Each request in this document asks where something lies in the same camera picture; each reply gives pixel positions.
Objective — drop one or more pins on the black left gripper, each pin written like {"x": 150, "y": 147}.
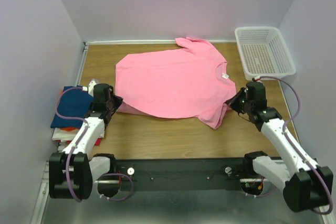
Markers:
{"x": 118, "y": 100}

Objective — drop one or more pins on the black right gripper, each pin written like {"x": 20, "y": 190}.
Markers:
{"x": 232, "y": 102}

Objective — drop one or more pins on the pink t shirt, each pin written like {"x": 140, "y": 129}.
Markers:
{"x": 189, "y": 82}

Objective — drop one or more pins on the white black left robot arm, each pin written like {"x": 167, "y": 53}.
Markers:
{"x": 71, "y": 171}

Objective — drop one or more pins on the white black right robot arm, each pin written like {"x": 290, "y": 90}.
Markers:
{"x": 305, "y": 185}

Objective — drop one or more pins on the folded navy blue t shirt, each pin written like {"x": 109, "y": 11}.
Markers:
{"x": 74, "y": 103}

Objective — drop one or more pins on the white plastic basket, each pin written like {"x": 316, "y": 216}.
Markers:
{"x": 263, "y": 52}

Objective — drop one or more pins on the folded white t shirt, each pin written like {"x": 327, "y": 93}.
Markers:
{"x": 63, "y": 136}

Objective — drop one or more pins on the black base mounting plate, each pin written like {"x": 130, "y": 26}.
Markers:
{"x": 181, "y": 175}

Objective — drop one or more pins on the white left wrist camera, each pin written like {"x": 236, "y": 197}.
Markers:
{"x": 90, "y": 87}

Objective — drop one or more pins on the aluminium frame rail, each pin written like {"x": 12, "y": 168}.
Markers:
{"x": 42, "y": 197}

